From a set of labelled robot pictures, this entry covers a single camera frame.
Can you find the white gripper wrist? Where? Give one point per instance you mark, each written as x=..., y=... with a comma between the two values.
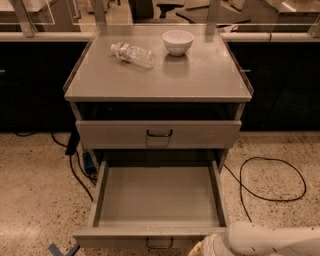
x=214, y=246

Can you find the grey drawer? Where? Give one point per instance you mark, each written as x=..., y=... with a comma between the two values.
x=155, y=207
x=157, y=134

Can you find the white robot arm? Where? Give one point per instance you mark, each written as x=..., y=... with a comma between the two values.
x=249, y=239

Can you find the grey drawer cabinet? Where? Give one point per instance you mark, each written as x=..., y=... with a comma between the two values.
x=204, y=84

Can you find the grey top drawer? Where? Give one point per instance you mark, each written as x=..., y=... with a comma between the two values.
x=157, y=134

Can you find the blue power adapter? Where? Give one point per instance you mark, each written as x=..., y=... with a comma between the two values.
x=88, y=163

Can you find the clear plastic water bottle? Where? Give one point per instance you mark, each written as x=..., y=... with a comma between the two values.
x=133, y=54

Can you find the white ceramic bowl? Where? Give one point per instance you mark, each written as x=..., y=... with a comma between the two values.
x=177, y=42

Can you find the black office chair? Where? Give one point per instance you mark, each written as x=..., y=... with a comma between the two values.
x=142, y=11

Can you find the white counter rail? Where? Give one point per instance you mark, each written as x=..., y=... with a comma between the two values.
x=229, y=37

